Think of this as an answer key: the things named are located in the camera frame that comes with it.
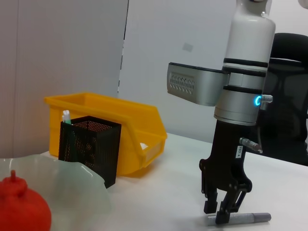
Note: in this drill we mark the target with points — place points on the black office chair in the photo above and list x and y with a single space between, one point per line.
286 108

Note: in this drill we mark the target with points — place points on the yellow plastic bin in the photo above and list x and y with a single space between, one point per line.
144 127

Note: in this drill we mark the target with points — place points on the grey marker pen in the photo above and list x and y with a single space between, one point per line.
250 216

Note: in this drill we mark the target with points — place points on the white paper ball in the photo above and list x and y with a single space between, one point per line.
143 145

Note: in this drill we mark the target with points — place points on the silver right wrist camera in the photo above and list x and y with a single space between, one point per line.
192 84

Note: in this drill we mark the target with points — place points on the black mesh pen holder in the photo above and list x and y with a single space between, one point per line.
96 149

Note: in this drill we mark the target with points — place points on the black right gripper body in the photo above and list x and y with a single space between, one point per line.
226 156

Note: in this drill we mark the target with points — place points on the red-orange fruit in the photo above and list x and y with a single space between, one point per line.
21 207

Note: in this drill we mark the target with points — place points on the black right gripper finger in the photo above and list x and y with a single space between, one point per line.
211 203
228 207

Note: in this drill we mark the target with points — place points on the green glass fruit bowl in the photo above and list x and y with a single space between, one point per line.
72 187

